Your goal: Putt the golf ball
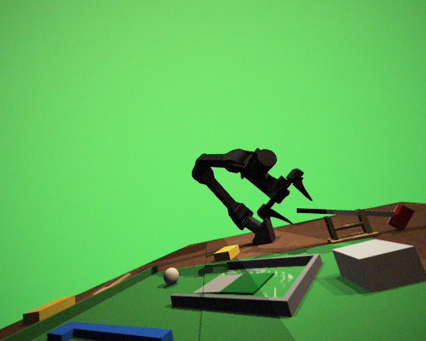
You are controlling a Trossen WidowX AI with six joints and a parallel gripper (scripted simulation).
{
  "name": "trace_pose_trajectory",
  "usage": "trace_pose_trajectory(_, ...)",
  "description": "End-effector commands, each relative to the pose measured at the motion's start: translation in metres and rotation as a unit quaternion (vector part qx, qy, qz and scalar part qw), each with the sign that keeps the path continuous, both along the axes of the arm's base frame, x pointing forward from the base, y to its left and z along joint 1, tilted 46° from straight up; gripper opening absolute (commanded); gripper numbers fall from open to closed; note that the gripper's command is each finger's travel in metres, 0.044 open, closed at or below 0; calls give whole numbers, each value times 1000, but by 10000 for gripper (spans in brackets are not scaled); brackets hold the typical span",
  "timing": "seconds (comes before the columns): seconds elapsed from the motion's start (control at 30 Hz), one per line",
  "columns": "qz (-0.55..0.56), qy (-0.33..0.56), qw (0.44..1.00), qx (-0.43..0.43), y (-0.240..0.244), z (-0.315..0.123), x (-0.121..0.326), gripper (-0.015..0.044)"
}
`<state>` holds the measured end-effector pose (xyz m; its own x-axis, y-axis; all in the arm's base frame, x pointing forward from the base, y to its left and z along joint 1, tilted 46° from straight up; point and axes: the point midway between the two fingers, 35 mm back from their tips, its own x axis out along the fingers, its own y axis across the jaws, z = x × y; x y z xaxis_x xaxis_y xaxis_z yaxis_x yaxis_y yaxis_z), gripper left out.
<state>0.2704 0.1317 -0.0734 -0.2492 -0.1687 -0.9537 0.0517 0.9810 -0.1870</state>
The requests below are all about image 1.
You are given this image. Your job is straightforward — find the white golf ball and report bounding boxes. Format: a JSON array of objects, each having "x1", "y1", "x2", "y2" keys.
[{"x1": 163, "y1": 268, "x2": 179, "y2": 284}]

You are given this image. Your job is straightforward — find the yellow rectangular bar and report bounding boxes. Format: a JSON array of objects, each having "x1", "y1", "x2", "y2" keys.
[
  {"x1": 214, "y1": 244, "x2": 240, "y2": 262},
  {"x1": 23, "y1": 295, "x2": 75, "y2": 327}
]

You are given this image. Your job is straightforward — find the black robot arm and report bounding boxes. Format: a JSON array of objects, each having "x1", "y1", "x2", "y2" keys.
[{"x1": 192, "y1": 148, "x2": 291, "y2": 235}]

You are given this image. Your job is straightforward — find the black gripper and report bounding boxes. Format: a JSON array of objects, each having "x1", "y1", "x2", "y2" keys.
[{"x1": 256, "y1": 168, "x2": 312, "y2": 224}]

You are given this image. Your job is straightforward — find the brown block with white top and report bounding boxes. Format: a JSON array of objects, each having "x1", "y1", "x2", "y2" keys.
[{"x1": 332, "y1": 239, "x2": 426, "y2": 293}]

